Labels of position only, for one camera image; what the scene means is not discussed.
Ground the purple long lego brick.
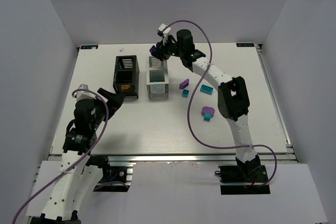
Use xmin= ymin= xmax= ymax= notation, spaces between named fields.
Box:
xmin=149 ymin=46 xmax=156 ymax=54

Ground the yellow orange lego piece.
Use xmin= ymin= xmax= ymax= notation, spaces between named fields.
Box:
xmin=119 ymin=84 xmax=132 ymax=93

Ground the teal long lego brick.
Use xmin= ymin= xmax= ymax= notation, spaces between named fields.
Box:
xmin=200 ymin=84 xmax=213 ymax=95

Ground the purple rounded lego brick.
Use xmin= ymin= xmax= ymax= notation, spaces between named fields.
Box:
xmin=201 ymin=106 xmax=215 ymax=117

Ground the teal small square lego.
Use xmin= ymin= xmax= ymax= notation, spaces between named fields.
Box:
xmin=203 ymin=113 xmax=212 ymax=121

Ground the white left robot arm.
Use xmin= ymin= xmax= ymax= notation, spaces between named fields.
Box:
xmin=31 ymin=85 xmax=125 ymax=223

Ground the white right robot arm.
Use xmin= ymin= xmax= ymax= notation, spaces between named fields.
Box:
xmin=150 ymin=26 xmax=261 ymax=182

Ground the white slotted container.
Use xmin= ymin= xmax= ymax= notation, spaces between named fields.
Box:
xmin=146 ymin=56 xmax=169 ymax=100

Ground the black slotted container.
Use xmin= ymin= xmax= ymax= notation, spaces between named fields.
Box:
xmin=113 ymin=55 xmax=140 ymax=99

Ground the purple stepped lego brick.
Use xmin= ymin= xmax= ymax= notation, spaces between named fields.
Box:
xmin=179 ymin=79 xmax=190 ymax=89

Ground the small teal lego brick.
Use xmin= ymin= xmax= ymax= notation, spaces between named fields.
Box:
xmin=182 ymin=89 xmax=190 ymax=98

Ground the right blue corner label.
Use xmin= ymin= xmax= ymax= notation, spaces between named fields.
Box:
xmin=236 ymin=42 xmax=255 ymax=47

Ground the blue corner label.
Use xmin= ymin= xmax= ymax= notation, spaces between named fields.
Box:
xmin=80 ymin=45 xmax=98 ymax=50
xmin=236 ymin=42 xmax=255 ymax=47

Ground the left blue corner label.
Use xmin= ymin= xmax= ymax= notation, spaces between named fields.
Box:
xmin=80 ymin=45 xmax=98 ymax=50

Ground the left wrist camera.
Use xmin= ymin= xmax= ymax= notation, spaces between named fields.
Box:
xmin=74 ymin=84 xmax=95 ymax=102

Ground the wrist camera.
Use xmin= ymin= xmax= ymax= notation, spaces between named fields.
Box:
xmin=74 ymin=84 xmax=95 ymax=102
xmin=157 ymin=23 xmax=171 ymax=45

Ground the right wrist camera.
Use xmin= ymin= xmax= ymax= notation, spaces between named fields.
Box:
xmin=157 ymin=23 xmax=171 ymax=45

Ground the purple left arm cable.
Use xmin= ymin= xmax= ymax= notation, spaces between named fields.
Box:
xmin=12 ymin=89 xmax=129 ymax=224

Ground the aluminium table front rail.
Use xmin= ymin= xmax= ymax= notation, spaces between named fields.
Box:
xmin=47 ymin=152 xmax=297 ymax=162

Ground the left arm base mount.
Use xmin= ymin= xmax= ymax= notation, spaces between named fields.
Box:
xmin=87 ymin=156 xmax=134 ymax=193

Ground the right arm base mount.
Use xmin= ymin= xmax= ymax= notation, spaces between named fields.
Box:
xmin=214 ymin=165 xmax=270 ymax=195

